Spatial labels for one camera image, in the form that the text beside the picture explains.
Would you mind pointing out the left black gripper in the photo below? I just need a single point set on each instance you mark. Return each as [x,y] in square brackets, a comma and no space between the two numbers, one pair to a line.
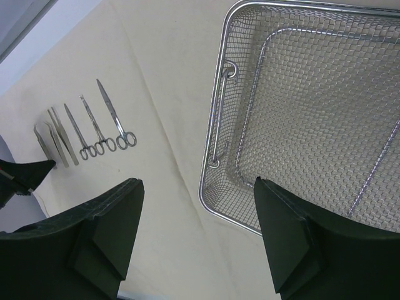
[22,179]

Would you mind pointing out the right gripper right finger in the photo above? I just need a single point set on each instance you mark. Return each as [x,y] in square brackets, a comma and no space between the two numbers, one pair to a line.
[314,253]

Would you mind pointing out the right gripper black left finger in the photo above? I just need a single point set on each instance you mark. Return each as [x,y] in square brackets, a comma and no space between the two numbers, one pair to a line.
[81,253]

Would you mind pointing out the curved steel tweezers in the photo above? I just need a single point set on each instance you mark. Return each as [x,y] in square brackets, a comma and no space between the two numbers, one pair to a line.
[42,144]

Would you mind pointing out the steel scissors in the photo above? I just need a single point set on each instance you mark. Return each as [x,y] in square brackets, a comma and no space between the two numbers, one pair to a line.
[86,150]
[125,139]

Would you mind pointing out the beige surgical wrap cloth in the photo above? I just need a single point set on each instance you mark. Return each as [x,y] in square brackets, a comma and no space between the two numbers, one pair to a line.
[156,60]

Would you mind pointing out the wire mesh instrument tray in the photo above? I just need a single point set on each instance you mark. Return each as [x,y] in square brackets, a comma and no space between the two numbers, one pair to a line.
[306,94]

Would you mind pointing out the ribbed steel forceps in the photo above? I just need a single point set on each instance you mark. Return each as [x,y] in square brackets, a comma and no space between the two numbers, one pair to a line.
[57,143]

